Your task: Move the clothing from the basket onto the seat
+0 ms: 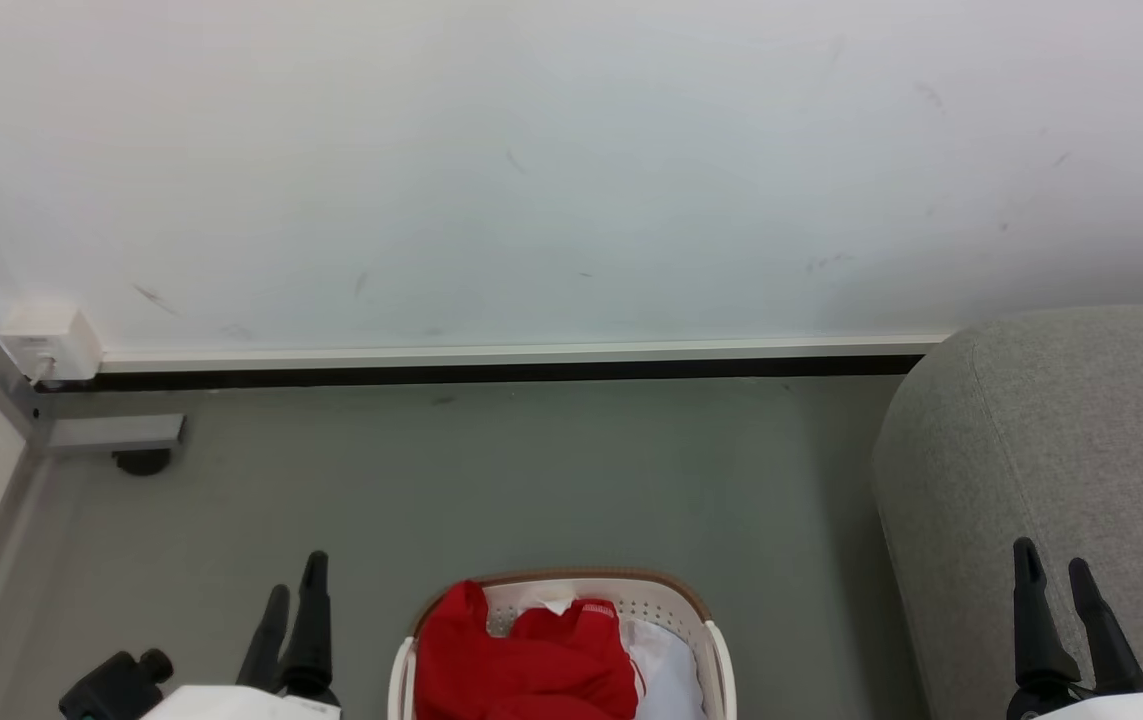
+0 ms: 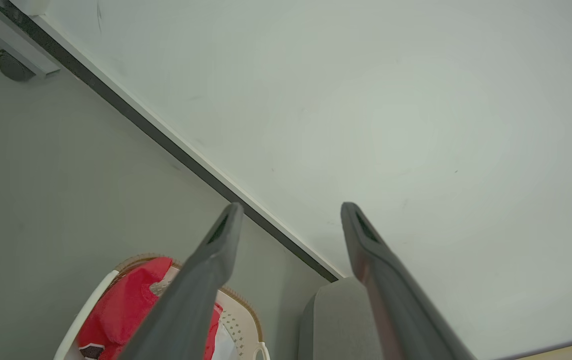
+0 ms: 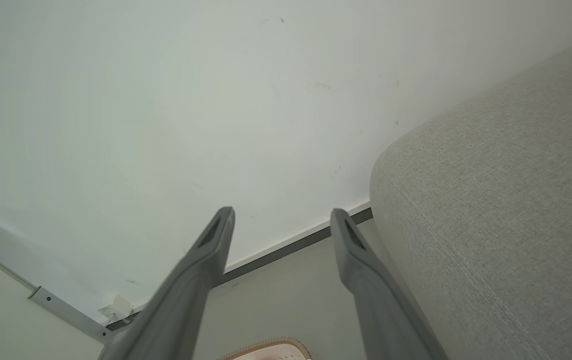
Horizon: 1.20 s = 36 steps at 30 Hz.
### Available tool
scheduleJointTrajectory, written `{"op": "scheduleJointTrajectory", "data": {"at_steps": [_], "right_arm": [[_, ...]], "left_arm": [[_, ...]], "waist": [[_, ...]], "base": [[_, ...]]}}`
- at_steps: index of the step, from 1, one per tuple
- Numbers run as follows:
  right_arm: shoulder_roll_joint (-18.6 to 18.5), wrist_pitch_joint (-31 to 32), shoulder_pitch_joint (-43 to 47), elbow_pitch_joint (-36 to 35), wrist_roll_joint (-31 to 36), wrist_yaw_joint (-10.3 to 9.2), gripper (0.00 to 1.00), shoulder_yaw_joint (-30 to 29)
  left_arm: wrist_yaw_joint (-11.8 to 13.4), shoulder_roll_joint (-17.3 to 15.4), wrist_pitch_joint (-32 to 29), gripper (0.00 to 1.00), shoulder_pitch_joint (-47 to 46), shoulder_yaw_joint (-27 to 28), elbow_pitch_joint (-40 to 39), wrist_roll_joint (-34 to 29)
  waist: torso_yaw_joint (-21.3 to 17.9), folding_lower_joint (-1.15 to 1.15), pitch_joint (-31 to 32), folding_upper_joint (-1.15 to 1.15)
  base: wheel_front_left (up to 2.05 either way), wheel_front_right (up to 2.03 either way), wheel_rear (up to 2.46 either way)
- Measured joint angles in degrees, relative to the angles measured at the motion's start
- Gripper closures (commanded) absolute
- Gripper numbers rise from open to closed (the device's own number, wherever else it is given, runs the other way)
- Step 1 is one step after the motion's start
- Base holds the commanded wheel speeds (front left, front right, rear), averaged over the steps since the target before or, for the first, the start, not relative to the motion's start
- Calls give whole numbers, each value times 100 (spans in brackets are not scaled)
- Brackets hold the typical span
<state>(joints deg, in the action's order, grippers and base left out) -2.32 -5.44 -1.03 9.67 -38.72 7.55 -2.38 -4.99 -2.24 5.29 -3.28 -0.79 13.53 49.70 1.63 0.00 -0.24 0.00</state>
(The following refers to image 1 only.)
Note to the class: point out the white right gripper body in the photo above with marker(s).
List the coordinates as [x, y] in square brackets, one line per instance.
[1111, 706]

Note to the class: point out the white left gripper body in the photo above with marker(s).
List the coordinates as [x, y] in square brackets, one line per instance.
[241, 705]

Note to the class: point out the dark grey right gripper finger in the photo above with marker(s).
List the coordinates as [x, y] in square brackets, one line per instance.
[1103, 635]
[1034, 620]

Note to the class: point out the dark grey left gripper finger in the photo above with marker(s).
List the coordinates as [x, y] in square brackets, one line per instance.
[310, 625]
[267, 640]

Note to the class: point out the red garment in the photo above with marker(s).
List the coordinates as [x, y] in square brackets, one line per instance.
[521, 665]

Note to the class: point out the grey fabric sofa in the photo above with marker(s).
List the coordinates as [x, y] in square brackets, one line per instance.
[1051, 450]

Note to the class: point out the white and black baseboard strip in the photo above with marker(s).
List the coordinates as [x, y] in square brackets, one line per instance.
[511, 363]

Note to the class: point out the white laundry basket brown rim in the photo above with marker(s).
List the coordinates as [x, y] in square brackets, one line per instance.
[666, 600]

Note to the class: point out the white cushion cloth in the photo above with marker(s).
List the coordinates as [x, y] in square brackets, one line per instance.
[669, 670]

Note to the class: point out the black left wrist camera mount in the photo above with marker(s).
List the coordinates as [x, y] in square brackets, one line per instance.
[116, 685]

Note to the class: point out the black round frame foot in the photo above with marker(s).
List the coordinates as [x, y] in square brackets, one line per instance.
[142, 462]

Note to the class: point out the grey metal partition frame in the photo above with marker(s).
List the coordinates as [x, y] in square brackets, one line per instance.
[111, 432]

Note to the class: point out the white wall power adapter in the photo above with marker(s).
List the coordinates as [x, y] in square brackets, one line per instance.
[51, 340]

